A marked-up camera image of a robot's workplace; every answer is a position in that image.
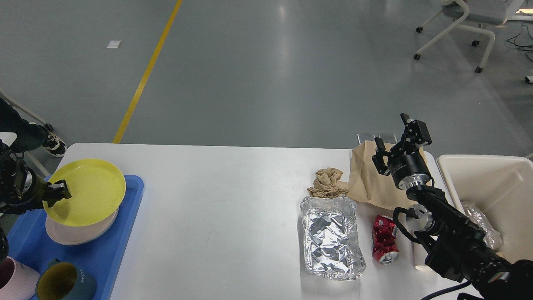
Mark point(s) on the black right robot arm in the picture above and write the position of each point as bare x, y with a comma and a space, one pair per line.
454, 244

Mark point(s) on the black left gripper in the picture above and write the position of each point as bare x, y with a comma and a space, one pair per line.
34, 188

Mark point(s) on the aluminium foil tray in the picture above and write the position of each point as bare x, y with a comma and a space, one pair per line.
330, 238

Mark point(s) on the yellow plastic plate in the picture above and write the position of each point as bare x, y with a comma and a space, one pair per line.
97, 188

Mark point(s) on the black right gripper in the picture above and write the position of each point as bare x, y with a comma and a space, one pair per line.
407, 167

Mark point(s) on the beige plastic bin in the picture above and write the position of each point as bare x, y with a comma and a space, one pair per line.
502, 188

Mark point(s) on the crushed red soda can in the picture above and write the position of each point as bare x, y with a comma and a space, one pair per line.
384, 232

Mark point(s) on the crumpled brown paper ball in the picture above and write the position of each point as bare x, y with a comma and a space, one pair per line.
328, 184

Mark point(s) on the blue plastic tray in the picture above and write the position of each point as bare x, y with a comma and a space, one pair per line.
29, 243

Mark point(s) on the white paper cup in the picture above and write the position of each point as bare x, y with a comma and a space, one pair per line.
419, 256

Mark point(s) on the pink plate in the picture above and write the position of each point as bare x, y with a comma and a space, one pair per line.
70, 235

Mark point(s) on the grey office chair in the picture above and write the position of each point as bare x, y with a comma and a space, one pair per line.
467, 49

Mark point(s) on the crumpled clear plastic wrap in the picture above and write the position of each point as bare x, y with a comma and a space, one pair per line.
492, 238

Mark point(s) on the brown paper bag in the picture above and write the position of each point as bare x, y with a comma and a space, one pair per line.
366, 185

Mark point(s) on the pink mug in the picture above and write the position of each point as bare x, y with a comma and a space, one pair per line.
17, 280

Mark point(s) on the person leg dark trousers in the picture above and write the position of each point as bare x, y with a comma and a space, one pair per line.
30, 136

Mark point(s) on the dark teal mug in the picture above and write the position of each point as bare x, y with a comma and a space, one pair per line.
65, 281

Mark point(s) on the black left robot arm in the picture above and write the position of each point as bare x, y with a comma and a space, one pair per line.
21, 190

